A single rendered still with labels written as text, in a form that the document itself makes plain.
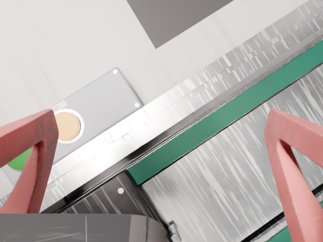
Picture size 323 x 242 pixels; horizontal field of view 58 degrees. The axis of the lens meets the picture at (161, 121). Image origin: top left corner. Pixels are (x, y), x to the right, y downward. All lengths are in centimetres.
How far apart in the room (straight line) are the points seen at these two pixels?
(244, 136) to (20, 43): 41
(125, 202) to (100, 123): 11
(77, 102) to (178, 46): 21
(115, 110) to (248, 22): 30
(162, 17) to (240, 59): 105
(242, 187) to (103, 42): 34
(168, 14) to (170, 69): 97
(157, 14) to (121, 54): 96
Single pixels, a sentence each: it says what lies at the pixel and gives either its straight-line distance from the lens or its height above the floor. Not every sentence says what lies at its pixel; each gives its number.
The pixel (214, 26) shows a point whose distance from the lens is 56.
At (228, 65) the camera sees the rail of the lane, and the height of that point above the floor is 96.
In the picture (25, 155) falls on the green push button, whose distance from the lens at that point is 43.
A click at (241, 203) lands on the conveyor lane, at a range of 50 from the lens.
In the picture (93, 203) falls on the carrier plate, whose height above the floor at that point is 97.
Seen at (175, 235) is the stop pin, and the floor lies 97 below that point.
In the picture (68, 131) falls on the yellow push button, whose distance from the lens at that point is 41.
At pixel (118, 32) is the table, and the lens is 54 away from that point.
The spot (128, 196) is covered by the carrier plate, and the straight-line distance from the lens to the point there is 41.
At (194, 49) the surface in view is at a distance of 54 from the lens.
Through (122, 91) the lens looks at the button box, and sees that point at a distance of 42.
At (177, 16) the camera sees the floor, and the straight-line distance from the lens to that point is 149.
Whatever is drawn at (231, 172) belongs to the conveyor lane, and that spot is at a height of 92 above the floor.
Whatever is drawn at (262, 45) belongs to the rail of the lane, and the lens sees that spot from 48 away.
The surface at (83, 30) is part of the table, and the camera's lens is 55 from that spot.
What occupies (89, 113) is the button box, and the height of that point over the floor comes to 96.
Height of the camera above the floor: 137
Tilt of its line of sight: 85 degrees down
